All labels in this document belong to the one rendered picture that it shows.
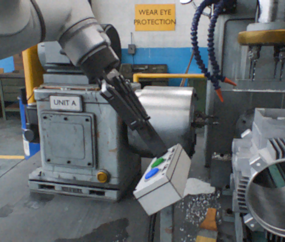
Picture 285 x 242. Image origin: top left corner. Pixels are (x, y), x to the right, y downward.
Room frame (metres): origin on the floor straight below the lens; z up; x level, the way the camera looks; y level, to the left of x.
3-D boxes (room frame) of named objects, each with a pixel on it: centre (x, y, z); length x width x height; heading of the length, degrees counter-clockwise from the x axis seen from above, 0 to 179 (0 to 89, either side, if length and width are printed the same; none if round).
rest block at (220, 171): (0.96, -0.27, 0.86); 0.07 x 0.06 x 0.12; 76
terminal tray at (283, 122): (0.61, -0.30, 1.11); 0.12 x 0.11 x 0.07; 166
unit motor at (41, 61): (0.99, 0.26, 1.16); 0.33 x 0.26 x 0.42; 76
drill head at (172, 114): (0.95, -0.02, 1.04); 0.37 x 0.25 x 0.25; 76
